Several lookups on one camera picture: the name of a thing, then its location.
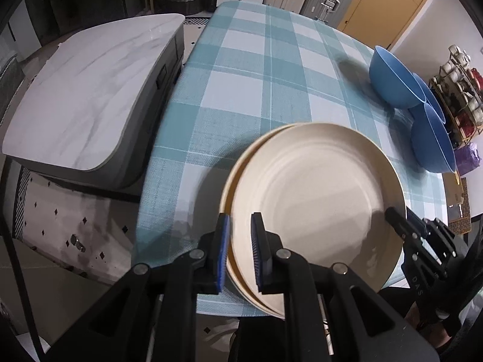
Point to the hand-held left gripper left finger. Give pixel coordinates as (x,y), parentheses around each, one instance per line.
(222,256)

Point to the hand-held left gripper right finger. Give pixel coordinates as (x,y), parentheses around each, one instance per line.
(257,252)

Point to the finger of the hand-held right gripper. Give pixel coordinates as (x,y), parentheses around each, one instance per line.
(400,224)
(441,241)

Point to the cream plate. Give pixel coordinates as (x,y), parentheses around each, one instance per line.
(224,196)
(320,196)

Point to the blue bowl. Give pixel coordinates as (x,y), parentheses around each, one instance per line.
(430,143)
(432,96)
(392,79)

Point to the cardboard box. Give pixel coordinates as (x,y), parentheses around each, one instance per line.
(454,190)

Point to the purple bag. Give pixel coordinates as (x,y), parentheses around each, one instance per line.
(468,160)

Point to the metal shoe rack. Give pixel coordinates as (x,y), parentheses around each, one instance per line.
(460,94)

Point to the teal white checkered tablecloth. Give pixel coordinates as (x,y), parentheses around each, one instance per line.
(245,83)

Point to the black white patterned rug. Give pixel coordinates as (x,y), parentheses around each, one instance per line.
(56,215)

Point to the marble top side table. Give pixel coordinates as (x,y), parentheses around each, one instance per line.
(94,94)

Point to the wooden door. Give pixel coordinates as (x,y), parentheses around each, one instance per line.
(385,3)

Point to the white wardrobe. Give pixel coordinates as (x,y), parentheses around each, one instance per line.
(22,26)

